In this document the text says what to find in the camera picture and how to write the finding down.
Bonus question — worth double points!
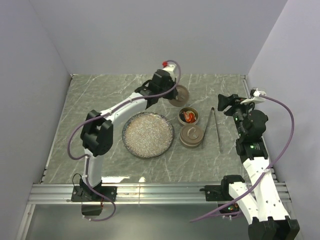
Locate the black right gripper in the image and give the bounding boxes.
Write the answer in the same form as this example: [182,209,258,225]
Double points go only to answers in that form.
[217,93,257,138]

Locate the silver metal tongs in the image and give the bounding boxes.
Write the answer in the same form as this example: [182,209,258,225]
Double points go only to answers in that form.
[200,106,225,154]

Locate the brown round lid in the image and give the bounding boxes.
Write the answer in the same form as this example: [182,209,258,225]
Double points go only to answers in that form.
[179,123,204,145]
[168,84,190,107]

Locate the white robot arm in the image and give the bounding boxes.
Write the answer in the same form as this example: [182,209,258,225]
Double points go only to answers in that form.
[221,137,301,240]

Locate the orange shrimp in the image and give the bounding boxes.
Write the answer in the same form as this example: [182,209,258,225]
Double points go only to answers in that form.
[183,110,197,124]

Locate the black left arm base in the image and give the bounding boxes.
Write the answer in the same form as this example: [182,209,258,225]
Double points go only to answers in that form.
[71,179,117,202]

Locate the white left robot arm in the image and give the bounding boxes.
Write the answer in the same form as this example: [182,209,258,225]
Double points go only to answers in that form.
[80,63,181,201]

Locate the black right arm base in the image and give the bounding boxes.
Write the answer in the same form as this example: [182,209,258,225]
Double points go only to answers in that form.
[199,185,242,218]

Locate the round lunch container far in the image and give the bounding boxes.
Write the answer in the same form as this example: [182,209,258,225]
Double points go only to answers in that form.
[178,106,200,125]

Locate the round lunch container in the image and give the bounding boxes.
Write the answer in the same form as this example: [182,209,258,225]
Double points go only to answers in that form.
[178,106,200,125]
[179,136,203,149]

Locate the round lunch container near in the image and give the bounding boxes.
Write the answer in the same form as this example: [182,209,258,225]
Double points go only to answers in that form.
[179,136,203,149]

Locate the speckled ceramic plate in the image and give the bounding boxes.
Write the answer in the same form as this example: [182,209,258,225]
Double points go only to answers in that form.
[121,112,175,159]

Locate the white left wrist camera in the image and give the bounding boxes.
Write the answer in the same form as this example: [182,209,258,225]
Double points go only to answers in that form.
[162,60,181,82]

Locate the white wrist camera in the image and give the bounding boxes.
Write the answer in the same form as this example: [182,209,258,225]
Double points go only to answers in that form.
[162,60,181,82]
[240,87,267,105]

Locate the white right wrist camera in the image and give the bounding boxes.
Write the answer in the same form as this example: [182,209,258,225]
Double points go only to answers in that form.
[240,87,267,105]

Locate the aluminium left side rail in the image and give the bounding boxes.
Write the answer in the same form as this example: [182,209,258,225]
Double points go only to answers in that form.
[38,74,74,184]

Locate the aluminium front rail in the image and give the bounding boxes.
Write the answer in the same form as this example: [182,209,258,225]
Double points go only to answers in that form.
[28,181,292,205]

